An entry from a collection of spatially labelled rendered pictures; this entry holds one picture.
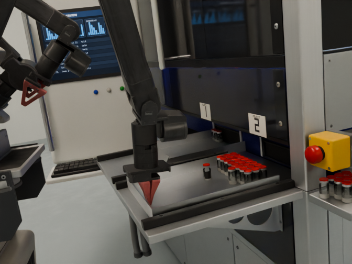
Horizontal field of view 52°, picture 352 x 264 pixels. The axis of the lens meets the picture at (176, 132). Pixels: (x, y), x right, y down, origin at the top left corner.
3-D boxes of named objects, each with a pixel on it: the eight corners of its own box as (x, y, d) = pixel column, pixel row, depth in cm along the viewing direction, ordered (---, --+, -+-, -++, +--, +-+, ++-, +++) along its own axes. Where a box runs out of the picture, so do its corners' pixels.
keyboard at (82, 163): (144, 153, 168) (143, 148, 168) (147, 162, 155) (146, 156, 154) (55, 168, 162) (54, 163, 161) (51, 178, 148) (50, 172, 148)
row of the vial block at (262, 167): (235, 165, 113) (234, 151, 112) (269, 183, 96) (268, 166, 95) (229, 167, 112) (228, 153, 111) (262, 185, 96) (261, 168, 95)
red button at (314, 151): (316, 158, 83) (315, 142, 82) (329, 163, 79) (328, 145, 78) (302, 162, 82) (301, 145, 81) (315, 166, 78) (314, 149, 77)
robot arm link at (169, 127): (131, 88, 83) (141, 101, 76) (177, 85, 87) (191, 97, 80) (131, 135, 88) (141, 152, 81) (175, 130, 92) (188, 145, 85)
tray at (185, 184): (230, 163, 117) (229, 152, 116) (279, 187, 93) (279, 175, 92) (128, 187, 106) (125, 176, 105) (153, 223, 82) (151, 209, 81)
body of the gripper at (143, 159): (171, 174, 84) (169, 143, 83) (128, 180, 81) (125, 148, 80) (163, 166, 90) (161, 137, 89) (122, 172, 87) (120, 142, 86)
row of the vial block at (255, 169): (229, 167, 112) (228, 153, 111) (262, 185, 96) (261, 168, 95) (223, 168, 112) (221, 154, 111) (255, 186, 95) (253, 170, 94)
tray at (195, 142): (212, 137, 152) (211, 129, 151) (245, 150, 128) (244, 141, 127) (134, 154, 141) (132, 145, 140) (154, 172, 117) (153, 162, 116)
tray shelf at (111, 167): (207, 139, 157) (207, 135, 156) (328, 190, 92) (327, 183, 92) (97, 163, 141) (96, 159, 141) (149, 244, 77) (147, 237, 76)
